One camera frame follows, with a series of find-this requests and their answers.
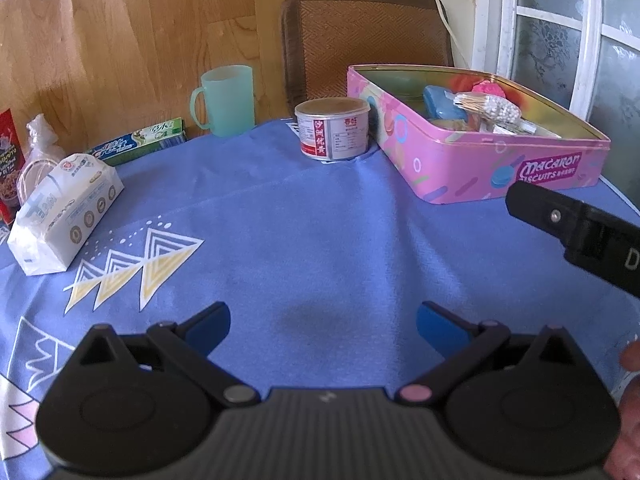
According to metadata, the bag of white beads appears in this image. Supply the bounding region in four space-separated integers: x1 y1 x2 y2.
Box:
454 92 522 124

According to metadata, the white tissue pack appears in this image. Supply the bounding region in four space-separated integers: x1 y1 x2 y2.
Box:
8 154 124 276

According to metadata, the pink fuzzy cloth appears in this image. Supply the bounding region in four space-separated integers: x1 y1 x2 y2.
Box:
472 79 506 99

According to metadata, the blue pencil case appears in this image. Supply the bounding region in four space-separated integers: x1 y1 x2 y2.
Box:
423 84 468 122

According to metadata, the person right hand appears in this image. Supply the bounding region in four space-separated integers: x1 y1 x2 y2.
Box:
604 340 640 480

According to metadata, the blue patterned tablecloth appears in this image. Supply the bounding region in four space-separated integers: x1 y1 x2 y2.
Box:
1 120 639 479

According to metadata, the pink macaron biscuit tin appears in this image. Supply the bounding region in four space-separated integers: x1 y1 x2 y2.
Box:
346 64 611 205

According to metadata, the blue green toothpaste box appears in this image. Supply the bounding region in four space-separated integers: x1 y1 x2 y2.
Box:
87 117 186 166

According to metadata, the white framed frosted window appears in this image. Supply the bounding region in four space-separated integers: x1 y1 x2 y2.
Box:
472 0 640 137

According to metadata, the crumpled clear plastic bag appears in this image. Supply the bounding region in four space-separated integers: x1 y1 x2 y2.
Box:
16 114 65 205

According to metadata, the red snack box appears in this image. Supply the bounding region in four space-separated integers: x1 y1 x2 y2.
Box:
0 108 25 226

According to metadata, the teal plastic mug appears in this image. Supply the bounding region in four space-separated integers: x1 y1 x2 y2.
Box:
190 65 255 138

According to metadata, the brown woven chair back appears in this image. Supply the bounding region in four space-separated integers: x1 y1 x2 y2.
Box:
280 0 454 110

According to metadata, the white power cable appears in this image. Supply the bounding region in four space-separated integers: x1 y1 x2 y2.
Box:
414 0 469 68

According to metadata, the wood-pattern wall sheet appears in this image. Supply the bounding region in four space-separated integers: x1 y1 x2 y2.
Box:
1 0 286 152

